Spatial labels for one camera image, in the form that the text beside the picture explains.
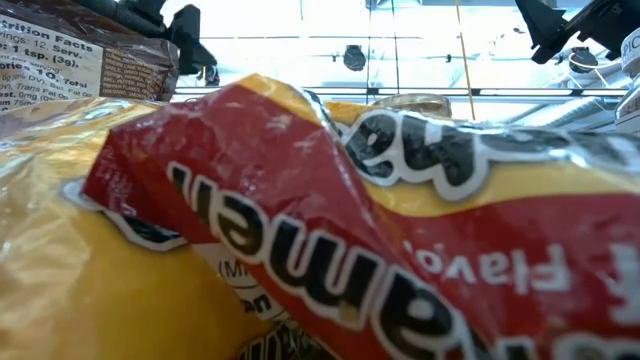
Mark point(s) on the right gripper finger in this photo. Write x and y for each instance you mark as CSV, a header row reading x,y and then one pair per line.
x,y
542,27

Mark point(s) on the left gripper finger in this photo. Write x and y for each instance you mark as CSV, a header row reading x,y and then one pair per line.
x,y
192,40

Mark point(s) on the white lid spice jar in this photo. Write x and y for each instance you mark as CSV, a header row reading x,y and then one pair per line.
x,y
631,60

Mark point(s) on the brown taco seasoning packet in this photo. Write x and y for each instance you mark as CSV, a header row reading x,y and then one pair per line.
x,y
135,70

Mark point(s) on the tan lid spice jar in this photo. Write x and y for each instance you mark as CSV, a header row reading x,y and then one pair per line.
x,y
415,102

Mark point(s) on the ramen noodle packet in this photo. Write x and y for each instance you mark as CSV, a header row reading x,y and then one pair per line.
x,y
60,275
300,175

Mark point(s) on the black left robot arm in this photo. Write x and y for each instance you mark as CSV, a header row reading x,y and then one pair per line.
x,y
125,15

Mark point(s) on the dark background object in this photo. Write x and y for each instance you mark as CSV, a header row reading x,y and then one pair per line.
x,y
210,76

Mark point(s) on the black round fixture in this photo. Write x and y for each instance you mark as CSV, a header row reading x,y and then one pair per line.
x,y
583,59
355,57

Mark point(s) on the black table frame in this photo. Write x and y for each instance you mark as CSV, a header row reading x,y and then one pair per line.
x,y
350,91

